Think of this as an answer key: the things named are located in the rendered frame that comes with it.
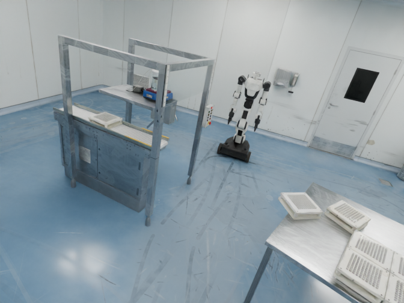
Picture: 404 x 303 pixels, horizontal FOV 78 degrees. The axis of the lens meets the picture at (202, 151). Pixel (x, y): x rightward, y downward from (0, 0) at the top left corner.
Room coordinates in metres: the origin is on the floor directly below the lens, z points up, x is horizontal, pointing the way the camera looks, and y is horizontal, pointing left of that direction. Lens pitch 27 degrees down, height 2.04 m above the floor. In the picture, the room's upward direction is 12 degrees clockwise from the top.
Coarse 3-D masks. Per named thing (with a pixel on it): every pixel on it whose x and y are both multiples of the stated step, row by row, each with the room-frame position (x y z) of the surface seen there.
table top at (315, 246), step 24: (312, 192) 1.95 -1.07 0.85; (288, 216) 1.53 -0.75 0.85; (384, 216) 1.80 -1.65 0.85; (288, 240) 1.28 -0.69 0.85; (312, 240) 1.33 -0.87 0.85; (336, 240) 1.38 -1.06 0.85; (384, 240) 1.48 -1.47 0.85; (312, 264) 1.12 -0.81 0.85; (336, 264) 1.16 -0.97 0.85; (336, 288) 0.99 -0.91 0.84
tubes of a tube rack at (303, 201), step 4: (292, 196) 1.70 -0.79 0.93; (296, 196) 1.72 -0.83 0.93; (300, 196) 1.72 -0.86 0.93; (304, 196) 1.74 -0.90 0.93; (296, 200) 1.66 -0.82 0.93; (300, 200) 1.67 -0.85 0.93; (304, 200) 1.68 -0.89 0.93; (300, 204) 1.61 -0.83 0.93; (304, 204) 1.62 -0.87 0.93; (308, 204) 1.64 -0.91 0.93; (312, 204) 1.64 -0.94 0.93
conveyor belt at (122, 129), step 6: (60, 108) 2.59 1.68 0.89; (72, 108) 2.66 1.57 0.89; (78, 108) 2.69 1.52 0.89; (78, 114) 2.53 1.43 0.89; (84, 114) 2.56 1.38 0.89; (90, 114) 2.59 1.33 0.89; (120, 126) 2.44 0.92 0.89; (126, 126) 2.47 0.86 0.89; (108, 132) 2.25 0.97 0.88; (120, 132) 2.29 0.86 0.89; (126, 132) 2.32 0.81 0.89; (132, 132) 2.35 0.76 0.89; (138, 132) 2.38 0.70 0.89; (138, 138) 2.24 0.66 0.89; (144, 138) 2.27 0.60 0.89; (150, 138) 2.30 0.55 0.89; (150, 144) 2.17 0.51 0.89; (162, 144) 2.23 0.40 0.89
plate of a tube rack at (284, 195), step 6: (282, 192) 1.74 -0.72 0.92; (288, 192) 1.76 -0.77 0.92; (294, 192) 1.78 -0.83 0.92; (300, 192) 1.79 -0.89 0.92; (288, 198) 1.67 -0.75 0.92; (294, 204) 1.60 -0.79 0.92; (294, 210) 1.54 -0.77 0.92; (300, 210) 1.54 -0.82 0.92; (306, 210) 1.56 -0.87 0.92; (312, 210) 1.57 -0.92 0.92; (318, 210) 1.59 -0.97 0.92
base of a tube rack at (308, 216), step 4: (280, 200) 1.71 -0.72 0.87; (284, 200) 1.70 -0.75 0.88; (284, 204) 1.65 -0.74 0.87; (288, 204) 1.65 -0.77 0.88; (288, 208) 1.61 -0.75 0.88; (288, 212) 1.58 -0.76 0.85; (292, 212) 1.56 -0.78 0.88; (292, 216) 1.53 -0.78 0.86; (300, 216) 1.53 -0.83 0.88; (304, 216) 1.54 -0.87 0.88; (308, 216) 1.55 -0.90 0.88; (312, 216) 1.56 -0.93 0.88; (316, 216) 1.57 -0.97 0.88; (320, 216) 1.58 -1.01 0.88
